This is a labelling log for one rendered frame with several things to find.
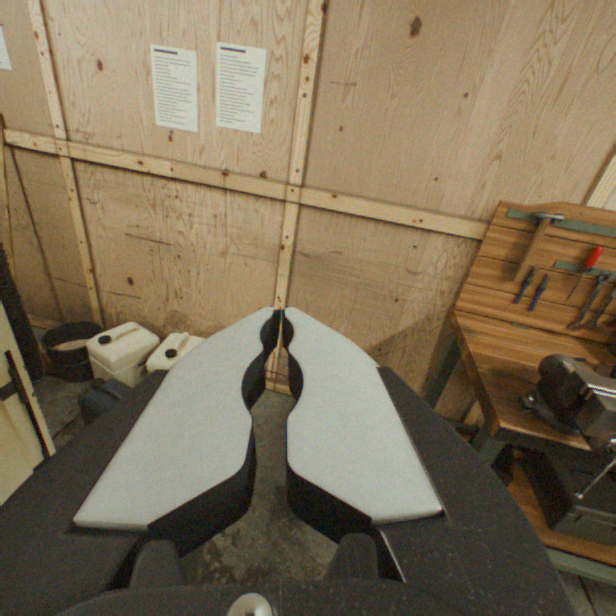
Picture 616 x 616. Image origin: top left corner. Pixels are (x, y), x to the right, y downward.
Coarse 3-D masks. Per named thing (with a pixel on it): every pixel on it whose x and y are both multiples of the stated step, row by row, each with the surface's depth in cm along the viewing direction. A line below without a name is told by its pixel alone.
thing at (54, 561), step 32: (128, 416) 7; (64, 448) 6; (96, 448) 6; (32, 480) 6; (64, 480) 6; (96, 480) 6; (0, 512) 5; (32, 512) 5; (64, 512) 5; (0, 544) 5; (32, 544) 5; (64, 544) 5; (96, 544) 5; (128, 544) 5; (0, 576) 5; (32, 576) 5; (64, 576) 5; (96, 576) 5; (128, 576) 5; (0, 608) 4; (32, 608) 4
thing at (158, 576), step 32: (160, 544) 5; (352, 544) 5; (160, 576) 5; (352, 576) 5; (64, 608) 4; (96, 608) 4; (128, 608) 4; (160, 608) 4; (192, 608) 4; (224, 608) 4; (256, 608) 4; (288, 608) 4; (320, 608) 4; (352, 608) 4; (384, 608) 4; (416, 608) 4; (448, 608) 4
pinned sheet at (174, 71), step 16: (160, 48) 134; (176, 48) 132; (160, 64) 136; (176, 64) 135; (192, 64) 134; (160, 80) 139; (176, 80) 138; (192, 80) 137; (160, 96) 142; (176, 96) 141; (192, 96) 140; (160, 112) 145; (176, 112) 144; (192, 112) 142; (192, 128) 146
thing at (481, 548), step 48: (384, 384) 8; (432, 432) 7; (432, 480) 6; (480, 480) 6; (384, 528) 5; (432, 528) 5; (480, 528) 5; (528, 528) 5; (384, 576) 5; (432, 576) 5; (480, 576) 5; (528, 576) 5
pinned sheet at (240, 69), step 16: (224, 48) 129; (240, 48) 128; (256, 48) 127; (224, 64) 132; (240, 64) 130; (256, 64) 129; (224, 80) 134; (240, 80) 133; (256, 80) 132; (224, 96) 137; (240, 96) 136; (256, 96) 134; (224, 112) 140; (240, 112) 138; (256, 112) 137; (240, 128) 141; (256, 128) 140
